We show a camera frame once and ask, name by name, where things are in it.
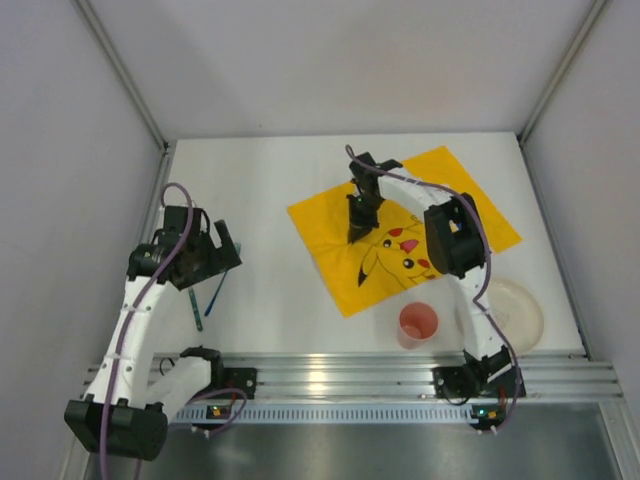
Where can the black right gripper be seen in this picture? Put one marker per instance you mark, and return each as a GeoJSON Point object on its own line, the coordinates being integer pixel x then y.
{"type": "Point", "coordinates": [363, 213]}

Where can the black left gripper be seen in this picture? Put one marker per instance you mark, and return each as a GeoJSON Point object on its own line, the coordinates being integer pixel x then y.
{"type": "Point", "coordinates": [215, 257]}

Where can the blue plastic fork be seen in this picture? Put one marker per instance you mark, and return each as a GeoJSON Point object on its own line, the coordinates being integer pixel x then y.
{"type": "Point", "coordinates": [208, 310]}

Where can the aluminium mounting rail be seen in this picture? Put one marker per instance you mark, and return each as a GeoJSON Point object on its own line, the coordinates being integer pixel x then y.
{"type": "Point", "coordinates": [408, 377]}

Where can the yellow Pikachu cloth placemat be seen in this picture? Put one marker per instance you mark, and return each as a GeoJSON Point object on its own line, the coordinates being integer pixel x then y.
{"type": "Point", "coordinates": [393, 258]}

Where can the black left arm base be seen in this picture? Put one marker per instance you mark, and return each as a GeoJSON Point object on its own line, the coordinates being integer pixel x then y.
{"type": "Point", "coordinates": [244, 379]}

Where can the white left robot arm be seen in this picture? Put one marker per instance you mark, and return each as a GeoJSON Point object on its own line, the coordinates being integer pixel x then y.
{"type": "Point", "coordinates": [123, 413]}

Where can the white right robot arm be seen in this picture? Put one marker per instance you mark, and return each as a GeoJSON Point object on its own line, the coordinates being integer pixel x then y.
{"type": "Point", "coordinates": [456, 245]}

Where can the pink plastic cup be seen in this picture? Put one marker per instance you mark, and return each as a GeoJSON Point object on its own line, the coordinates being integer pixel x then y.
{"type": "Point", "coordinates": [417, 323]}

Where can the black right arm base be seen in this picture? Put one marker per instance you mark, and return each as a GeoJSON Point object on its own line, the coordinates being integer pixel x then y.
{"type": "Point", "coordinates": [455, 382]}

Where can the slotted grey cable duct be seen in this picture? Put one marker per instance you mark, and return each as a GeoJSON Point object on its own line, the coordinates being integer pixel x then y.
{"type": "Point", "coordinates": [267, 414]}

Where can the white bear plate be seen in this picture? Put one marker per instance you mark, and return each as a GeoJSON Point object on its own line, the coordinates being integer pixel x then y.
{"type": "Point", "coordinates": [514, 310]}

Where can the green handled metal spoon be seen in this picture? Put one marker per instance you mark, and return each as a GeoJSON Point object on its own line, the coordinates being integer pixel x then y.
{"type": "Point", "coordinates": [195, 309]}

